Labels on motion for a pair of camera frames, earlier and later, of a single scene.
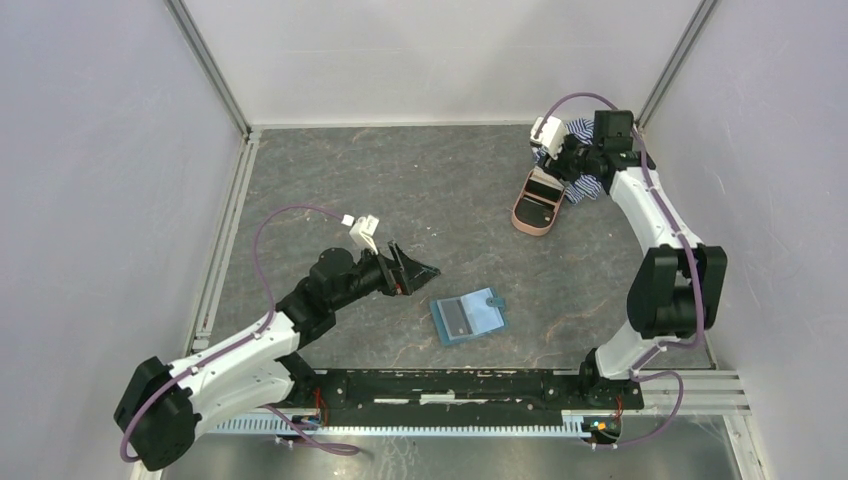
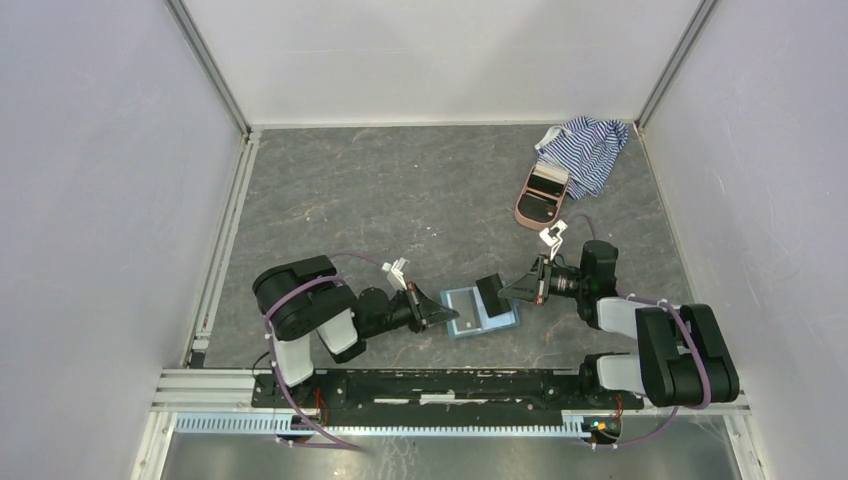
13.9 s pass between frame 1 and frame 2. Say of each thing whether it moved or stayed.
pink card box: stayed
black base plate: stayed
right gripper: moved
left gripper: moved
